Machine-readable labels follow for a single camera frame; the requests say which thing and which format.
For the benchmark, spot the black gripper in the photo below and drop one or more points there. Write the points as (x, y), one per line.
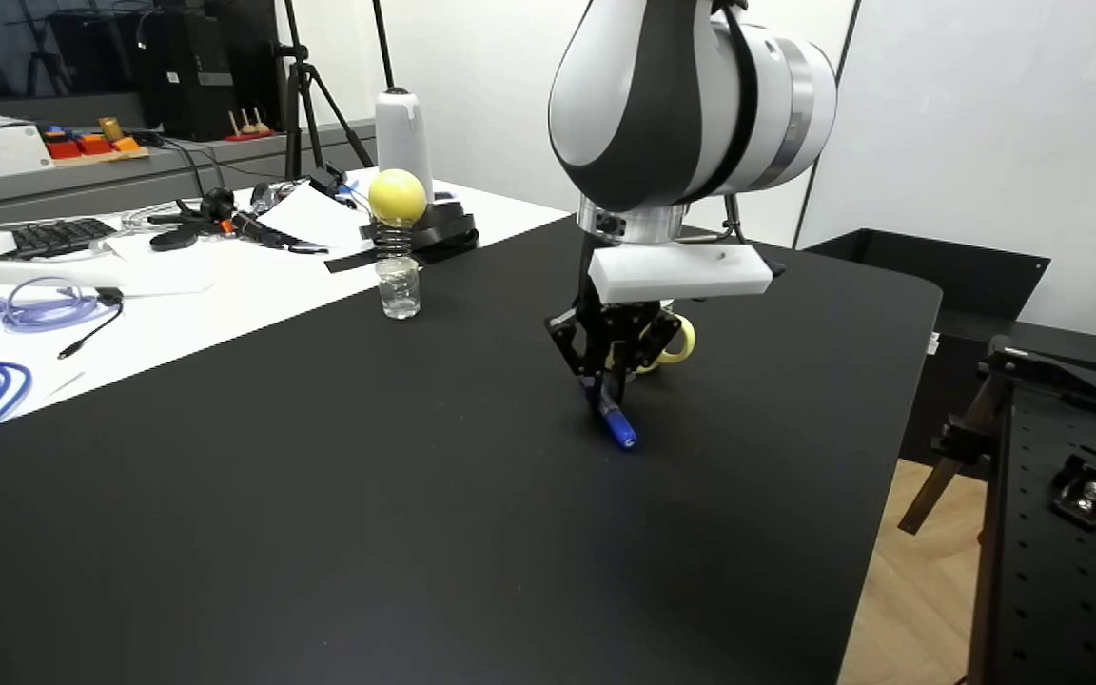
(618, 320)

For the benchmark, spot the blue marker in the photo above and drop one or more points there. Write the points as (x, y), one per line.
(618, 420)

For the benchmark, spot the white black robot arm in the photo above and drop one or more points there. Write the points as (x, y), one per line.
(684, 108)

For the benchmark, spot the small clear glass jar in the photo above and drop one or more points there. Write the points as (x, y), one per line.
(403, 277)

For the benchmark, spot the yellow ball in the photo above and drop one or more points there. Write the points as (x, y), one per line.
(398, 198)

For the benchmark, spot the white kettle jug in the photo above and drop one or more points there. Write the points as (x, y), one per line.
(405, 126)

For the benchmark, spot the black tools pile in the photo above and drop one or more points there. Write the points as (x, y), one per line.
(228, 217)

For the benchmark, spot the white table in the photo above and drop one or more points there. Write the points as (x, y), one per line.
(191, 297)

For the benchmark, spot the black perforated breadboard table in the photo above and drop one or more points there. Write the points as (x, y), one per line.
(1067, 535)

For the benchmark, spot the orange red small items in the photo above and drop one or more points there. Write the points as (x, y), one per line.
(93, 138)

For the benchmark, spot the black keyboard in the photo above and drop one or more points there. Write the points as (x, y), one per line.
(55, 237)

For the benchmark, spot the white wrist camera block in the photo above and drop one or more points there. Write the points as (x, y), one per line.
(684, 268)

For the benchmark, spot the black camera tripod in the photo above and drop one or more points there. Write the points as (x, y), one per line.
(313, 90)

